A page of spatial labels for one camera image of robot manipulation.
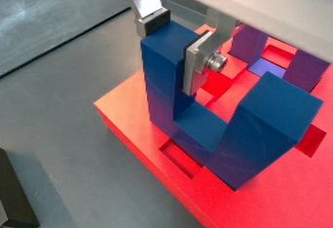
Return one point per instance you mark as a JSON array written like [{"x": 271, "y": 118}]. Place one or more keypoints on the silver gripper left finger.
[{"x": 151, "y": 16}]

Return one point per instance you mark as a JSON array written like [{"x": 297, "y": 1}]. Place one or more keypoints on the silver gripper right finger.
[{"x": 201, "y": 55}]

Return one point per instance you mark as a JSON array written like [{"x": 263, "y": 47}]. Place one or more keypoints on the blue U-shaped block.
[{"x": 267, "y": 125}]

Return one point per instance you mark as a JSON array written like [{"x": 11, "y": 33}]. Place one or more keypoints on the red fixture base block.
[{"x": 288, "y": 196}]

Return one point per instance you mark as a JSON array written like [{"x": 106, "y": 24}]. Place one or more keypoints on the purple U-shaped block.
[{"x": 269, "y": 55}]

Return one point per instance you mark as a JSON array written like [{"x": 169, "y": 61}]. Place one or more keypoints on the black angled stand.
[{"x": 16, "y": 213}]

